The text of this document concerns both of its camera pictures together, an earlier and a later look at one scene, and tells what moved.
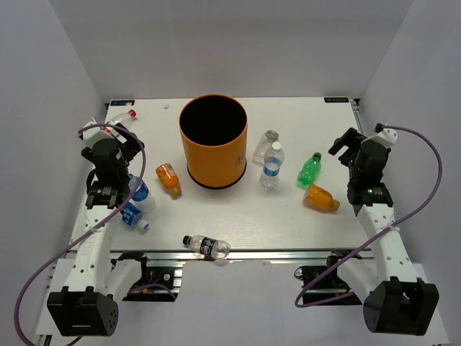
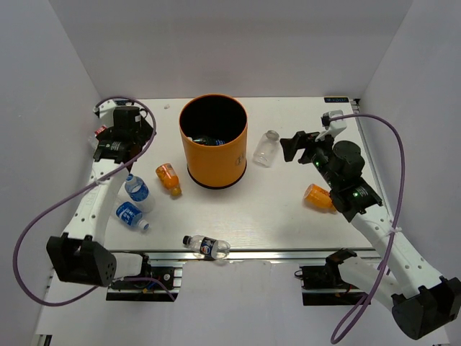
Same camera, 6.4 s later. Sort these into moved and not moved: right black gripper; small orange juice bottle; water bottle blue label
Moved: right black gripper
Not moved: water bottle blue label; small orange juice bottle
